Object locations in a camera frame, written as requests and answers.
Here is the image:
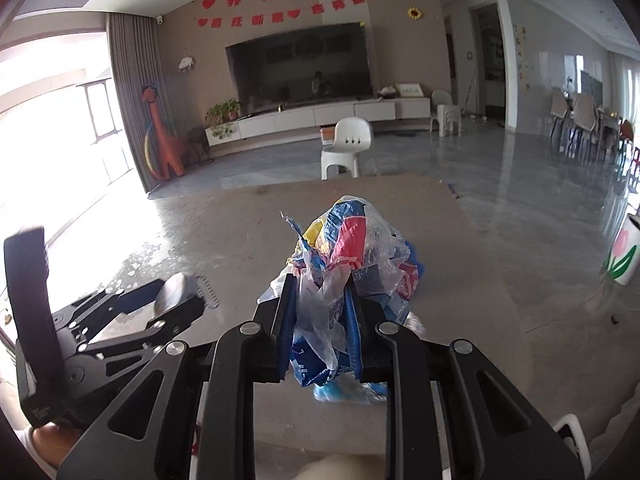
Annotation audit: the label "colourful plastic bag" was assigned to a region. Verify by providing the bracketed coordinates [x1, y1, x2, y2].
[258, 195, 424, 387]

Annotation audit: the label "blue shoe covers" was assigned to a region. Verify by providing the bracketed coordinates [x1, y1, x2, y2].
[314, 374, 387, 405]

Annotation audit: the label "white tulip trash can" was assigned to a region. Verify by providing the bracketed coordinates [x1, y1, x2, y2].
[604, 214, 640, 286]

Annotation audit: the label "person's left hand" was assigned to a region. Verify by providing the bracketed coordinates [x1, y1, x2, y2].
[25, 424, 82, 468]

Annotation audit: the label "orange dinosaur toy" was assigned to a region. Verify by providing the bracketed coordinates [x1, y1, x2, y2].
[142, 84, 186, 181]

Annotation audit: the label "green potted plant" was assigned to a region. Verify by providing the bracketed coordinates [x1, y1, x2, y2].
[205, 99, 241, 139]

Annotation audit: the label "white plastic child chair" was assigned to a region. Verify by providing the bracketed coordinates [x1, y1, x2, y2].
[320, 117, 373, 180]

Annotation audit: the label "grey curtain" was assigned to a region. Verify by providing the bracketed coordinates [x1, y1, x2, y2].
[106, 13, 171, 192]

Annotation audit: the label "large black television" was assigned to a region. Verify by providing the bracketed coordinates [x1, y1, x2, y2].
[226, 23, 373, 115]

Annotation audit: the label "white tv cabinet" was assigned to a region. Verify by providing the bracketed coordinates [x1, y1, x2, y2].
[205, 98, 432, 152]

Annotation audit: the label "framed picture on cabinet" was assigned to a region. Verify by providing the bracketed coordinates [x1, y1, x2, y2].
[396, 82, 424, 99]

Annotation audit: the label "dining chairs and table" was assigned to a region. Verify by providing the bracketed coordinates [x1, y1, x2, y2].
[549, 87, 634, 166]

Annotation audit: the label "stacked white stools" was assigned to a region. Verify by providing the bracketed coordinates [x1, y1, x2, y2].
[431, 90, 462, 138]

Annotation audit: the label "white sheep wall decoration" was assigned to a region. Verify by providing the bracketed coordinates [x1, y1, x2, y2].
[178, 55, 195, 72]

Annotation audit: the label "yellow sunflower wall decoration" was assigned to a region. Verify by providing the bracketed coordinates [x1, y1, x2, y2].
[407, 6, 423, 21]

